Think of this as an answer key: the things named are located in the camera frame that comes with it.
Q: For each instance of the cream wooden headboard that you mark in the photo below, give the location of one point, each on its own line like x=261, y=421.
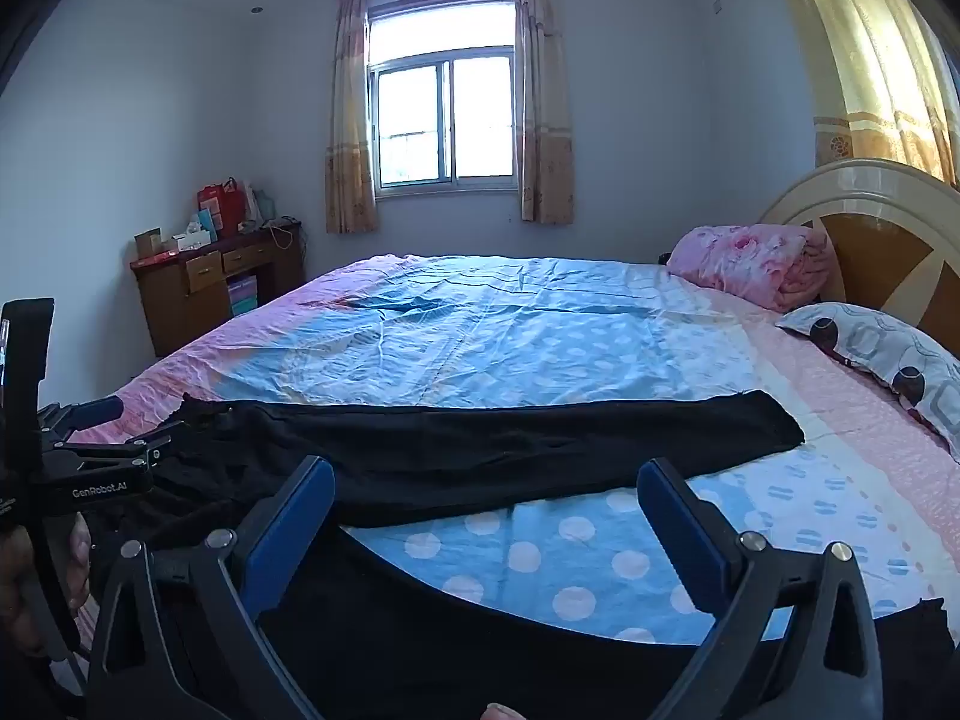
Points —
x=892, y=240

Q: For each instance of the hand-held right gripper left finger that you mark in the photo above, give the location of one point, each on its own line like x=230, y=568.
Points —
x=294, y=529

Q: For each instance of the person's left hand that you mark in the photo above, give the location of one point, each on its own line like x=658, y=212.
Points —
x=77, y=562

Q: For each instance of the folded pink floral blanket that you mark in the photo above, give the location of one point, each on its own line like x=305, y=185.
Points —
x=750, y=259

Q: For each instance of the red gift bag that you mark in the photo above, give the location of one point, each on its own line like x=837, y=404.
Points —
x=223, y=204

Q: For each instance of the white tissue box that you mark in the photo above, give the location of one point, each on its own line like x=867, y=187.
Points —
x=193, y=240

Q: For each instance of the brown wooden desk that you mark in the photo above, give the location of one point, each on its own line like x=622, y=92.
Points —
x=202, y=292

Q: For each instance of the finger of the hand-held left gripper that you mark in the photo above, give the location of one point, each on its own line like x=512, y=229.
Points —
x=142, y=446
x=97, y=411

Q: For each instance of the blue pink dotted bed sheet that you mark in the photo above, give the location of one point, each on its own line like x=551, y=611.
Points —
x=525, y=315

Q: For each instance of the grey patterned pillow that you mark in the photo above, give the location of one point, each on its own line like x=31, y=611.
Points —
x=885, y=356

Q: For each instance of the yellow sheer curtain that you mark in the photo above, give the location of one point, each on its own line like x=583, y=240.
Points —
x=870, y=37

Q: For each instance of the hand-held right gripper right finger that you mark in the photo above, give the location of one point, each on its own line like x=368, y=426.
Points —
x=681, y=531

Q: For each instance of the white plastic bag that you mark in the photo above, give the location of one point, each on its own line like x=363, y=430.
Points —
x=257, y=202

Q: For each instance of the sliding glass window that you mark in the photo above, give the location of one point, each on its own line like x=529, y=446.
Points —
x=442, y=116

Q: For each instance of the beige floral curtain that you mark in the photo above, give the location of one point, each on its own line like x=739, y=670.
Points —
x=349, y=120
x=544, y=97

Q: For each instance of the teal boxes in desk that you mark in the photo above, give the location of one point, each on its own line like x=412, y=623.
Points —
x=242, y=296

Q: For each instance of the brown cardboard box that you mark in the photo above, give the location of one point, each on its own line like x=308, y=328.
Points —
x=154, y=242

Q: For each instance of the black pants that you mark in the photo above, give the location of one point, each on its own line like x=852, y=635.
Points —
x=450, y=450

